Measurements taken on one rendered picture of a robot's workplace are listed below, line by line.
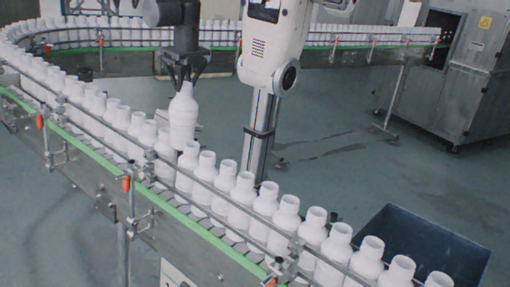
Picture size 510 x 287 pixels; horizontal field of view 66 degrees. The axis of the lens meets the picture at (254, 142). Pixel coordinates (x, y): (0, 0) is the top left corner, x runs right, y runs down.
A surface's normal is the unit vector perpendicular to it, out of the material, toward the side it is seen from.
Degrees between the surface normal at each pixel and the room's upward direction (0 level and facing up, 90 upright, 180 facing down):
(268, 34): 90
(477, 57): 90
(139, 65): 90
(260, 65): 90
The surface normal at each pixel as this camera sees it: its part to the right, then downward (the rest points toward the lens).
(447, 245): -0.63, 0.26
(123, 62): 0.53, 0.44
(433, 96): -0.84, 0.14
